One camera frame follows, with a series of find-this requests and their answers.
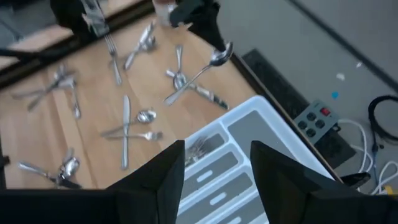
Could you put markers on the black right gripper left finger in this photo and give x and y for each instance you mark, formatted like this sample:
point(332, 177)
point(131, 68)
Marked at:
point(155, 186)

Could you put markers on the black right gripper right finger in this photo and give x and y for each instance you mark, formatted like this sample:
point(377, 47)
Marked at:
point(280, 186)

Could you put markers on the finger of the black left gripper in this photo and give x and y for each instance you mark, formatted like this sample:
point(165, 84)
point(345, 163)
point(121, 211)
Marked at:
point(214, 25)
point(192, 15)

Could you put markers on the silver spoon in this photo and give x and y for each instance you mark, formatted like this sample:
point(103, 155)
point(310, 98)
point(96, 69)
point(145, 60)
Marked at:
point(71, 166)
point(150, 44)
point(146, 116)
point(179, 81)
point(220, 59)
point(76, 110)

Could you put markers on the silver fork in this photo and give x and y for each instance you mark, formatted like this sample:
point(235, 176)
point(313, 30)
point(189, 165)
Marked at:
point(25, 93)
point(192, 155)
point(203, 144)
point(116, 70)
point(154, 136)

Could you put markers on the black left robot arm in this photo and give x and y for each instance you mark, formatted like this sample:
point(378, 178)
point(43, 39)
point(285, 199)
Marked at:
point(66, 14)

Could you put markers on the white cutlery organizer tray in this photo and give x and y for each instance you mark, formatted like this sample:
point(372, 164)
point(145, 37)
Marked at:
point(217, 174)

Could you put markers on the grey power strip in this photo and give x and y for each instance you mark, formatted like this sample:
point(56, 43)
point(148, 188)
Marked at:
point(329, 119)

